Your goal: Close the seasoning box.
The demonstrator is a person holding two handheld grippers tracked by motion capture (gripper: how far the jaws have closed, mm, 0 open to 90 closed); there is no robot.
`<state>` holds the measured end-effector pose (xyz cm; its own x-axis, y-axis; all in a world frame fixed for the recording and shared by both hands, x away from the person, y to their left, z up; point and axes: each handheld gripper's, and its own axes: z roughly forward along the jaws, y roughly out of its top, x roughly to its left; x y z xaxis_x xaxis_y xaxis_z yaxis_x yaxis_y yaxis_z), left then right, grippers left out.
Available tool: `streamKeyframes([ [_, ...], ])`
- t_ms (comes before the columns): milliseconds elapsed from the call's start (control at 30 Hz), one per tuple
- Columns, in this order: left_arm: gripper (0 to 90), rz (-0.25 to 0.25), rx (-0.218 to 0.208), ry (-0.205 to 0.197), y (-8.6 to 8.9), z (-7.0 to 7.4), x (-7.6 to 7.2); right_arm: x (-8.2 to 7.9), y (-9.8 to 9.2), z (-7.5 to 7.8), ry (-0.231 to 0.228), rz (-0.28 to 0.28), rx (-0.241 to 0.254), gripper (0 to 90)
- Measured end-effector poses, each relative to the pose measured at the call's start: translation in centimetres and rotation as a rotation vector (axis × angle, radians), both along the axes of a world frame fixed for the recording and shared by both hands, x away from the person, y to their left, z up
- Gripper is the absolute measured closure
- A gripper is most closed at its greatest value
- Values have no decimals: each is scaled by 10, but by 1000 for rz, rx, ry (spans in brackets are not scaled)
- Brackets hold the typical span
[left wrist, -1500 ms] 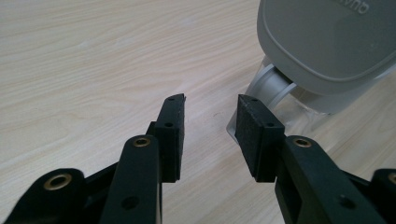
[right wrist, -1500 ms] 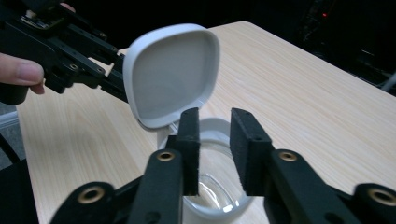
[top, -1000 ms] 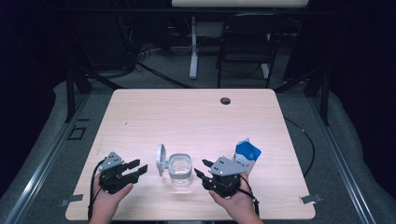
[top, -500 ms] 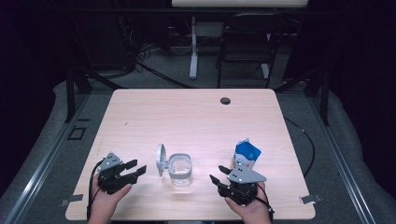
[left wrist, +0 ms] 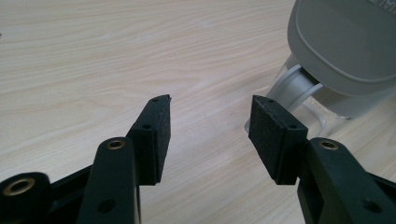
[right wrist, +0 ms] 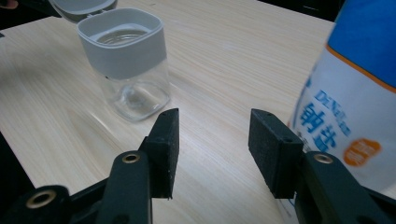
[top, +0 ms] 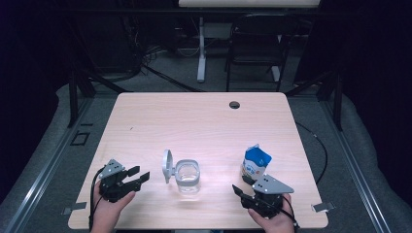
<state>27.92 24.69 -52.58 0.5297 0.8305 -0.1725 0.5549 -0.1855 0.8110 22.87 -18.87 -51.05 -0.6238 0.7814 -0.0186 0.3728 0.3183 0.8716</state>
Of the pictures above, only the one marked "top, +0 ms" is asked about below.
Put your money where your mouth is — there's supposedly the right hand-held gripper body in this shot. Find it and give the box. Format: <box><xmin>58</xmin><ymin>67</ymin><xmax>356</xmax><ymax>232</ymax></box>
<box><xmin>241</xmin><ymin>174</ymin><xmax>295</xmax><ymax>218</ymax></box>

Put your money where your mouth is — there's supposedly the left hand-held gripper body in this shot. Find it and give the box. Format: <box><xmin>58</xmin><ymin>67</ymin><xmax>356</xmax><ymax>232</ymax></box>
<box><xmin>97</xmin><ymin>158</ymin><xmax>135</xmax><ymax>203</ymax></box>

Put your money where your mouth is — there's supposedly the blue and white powder bag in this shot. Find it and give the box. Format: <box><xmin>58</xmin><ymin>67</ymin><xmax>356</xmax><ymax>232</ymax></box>
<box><xmin>241</xmin><ymin>144</ymin><xmax>273</xmax><ymax>183</ymax></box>

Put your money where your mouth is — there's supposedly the grey hinged jar lid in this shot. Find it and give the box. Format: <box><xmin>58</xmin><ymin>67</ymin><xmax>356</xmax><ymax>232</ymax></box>
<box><xmin>161</xmin><ymin>149</ymin><xmax>177</xmax><ymax>184</ymax></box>

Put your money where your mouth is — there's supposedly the clear plastic jar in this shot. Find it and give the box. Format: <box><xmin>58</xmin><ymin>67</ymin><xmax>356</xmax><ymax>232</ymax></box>
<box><xmin>174</xmin><ymin>158</ymin><xmax>201</xmax><ymax>195</ymax></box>

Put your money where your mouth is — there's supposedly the person's right hand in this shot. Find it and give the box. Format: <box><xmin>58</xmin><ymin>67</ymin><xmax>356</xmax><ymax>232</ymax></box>
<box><xmin>247</xmin><ymin>193</ymin><xmax>295</xmax><ymax>233</ymax></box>

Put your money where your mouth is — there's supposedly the person's left hand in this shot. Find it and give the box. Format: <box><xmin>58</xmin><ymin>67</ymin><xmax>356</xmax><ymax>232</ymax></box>
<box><xmin>90</xmin><ymin>190</ymin><xmax>136</xmax><ymax>233</ymax></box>

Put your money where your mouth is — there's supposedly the grey tape strip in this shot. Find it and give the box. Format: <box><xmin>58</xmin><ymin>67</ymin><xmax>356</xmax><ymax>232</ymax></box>
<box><xmin>311</xmin><ymin>201</ymin><xmax>335</xmax><ymax>214</ymax></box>
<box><xmin>61</xmin><ymin>201</ymin><xmax>87</xmax><ymax>216</ymax></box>

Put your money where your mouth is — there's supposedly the black metal stand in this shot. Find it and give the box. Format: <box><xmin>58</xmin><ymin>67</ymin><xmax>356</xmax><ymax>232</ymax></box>
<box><xmin>67</xmin><ymin>64</ymin><xmax>132</xmax><ymax>129</ymax></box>
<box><xmin>285</xmin><ymin>71</ymin><xmax>344</xmax><ymax>132</ymax></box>

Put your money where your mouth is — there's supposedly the black chair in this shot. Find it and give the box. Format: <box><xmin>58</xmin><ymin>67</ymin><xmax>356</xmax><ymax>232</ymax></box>
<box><xmin>224</xmin><ymin>13</ymin><xmax>300</xmax><ymax>93</ymax></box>

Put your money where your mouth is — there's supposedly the white desk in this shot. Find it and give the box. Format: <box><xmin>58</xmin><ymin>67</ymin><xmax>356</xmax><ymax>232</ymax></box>
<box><xmin>178</xmin><ymin>0</ymin><xmax>322</xmax><ymax>83</ymax></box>

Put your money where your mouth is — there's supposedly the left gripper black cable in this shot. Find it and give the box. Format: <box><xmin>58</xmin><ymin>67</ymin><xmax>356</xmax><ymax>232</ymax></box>
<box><xmin>88</xmin><ymin>166</ymin><xmax>106</xmax><ymax>231</ymax></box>

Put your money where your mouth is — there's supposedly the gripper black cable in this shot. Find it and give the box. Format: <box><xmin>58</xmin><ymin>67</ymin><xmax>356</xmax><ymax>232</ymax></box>
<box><xmin>88</xmin><ymin>166</ymin><xmax>106</xmax><ymax>231</ymax></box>
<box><xmin>281</xmin><ymin>193</ymin><xmax>301</xmax><ymax>231</ymax></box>

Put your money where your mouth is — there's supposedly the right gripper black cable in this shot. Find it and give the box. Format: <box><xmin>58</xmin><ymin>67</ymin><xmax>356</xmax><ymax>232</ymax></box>
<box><xmin>281</xmin><ymin>193</ymin><xmax>301</xmax><ymax>231</ymax></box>

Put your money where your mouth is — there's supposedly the aluminium floor rail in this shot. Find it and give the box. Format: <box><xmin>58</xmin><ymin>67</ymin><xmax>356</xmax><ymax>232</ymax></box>
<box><xmin>4</xmin><ymin>96</ymin><xmax>95</xmax><ymax>233</ymax></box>
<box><xmin>319</xmin><ymin>96</ymin><xmax>393</xmax><ymax>233</ymax></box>

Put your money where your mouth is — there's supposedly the thin black floor cable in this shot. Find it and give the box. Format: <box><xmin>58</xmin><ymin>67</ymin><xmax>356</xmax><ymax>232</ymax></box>
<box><xmin>294</xmin><ymin>120</ymin><xmax>328</xmax><ymax>185</ymax></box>

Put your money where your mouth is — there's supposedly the thick black floor cable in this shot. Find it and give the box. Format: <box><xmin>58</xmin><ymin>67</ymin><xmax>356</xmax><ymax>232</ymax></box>
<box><xmin>141</xmin><ymin>63</ymin><xmax>206</xmax><ymax>93</ymax></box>

